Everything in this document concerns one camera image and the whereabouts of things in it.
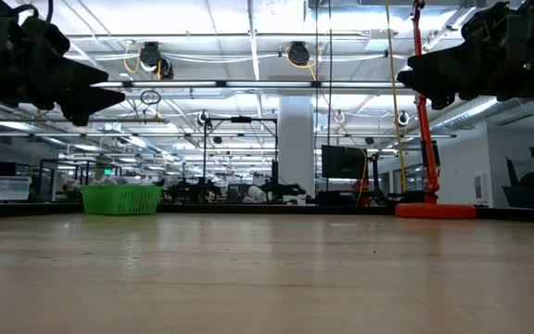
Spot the translucent storage bin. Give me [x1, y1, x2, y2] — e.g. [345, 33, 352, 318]
[0, 175, 33, 202]

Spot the white building column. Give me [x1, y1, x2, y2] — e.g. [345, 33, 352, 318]
[277, 95, 316, 199]

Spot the black ceiling cable reel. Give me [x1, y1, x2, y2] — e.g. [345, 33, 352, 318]
[137, 40, 175, 81]
[286, 40, 312, 68]

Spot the black wall monitor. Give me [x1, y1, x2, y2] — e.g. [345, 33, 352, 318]
[320, 144, 369, 181]

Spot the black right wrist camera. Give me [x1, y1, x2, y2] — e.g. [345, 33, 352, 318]
[460, 2, 512, 42]

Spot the person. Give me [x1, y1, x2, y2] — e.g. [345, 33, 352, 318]
[502, 157, 534, 210]

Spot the black aluminium table frame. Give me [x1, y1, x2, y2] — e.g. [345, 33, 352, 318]
[0, 200, 534, 227]

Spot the green plastic mesh basket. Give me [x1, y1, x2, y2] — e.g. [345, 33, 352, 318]
[81, 184, 162, 216]

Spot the black background station frame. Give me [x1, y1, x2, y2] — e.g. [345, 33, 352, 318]
[201, 116, 280, 186]

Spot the red desk lamp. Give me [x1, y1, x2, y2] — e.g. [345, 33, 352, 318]
[395, 0, 477, 220]

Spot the black hanging cable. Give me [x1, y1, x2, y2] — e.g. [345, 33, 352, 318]
[313, 0, 334, 192]

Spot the yellow hanging cable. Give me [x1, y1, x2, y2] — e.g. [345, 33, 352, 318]
[384, 0, 410, 194]

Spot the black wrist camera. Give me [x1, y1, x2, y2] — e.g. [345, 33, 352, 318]
[19, 16, 71, 58]
[460, 2, 512, 42]

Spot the long ceiling light bar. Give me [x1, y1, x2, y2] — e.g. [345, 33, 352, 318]
[91, 80, 407, 90]

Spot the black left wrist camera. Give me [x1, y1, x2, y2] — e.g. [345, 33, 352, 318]
[19, 16, 71, 58]

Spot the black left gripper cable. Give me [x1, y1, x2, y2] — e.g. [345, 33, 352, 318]
[14, 0, 56, 24]

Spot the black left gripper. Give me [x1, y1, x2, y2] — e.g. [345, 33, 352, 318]
[0, 0, 127, 127]

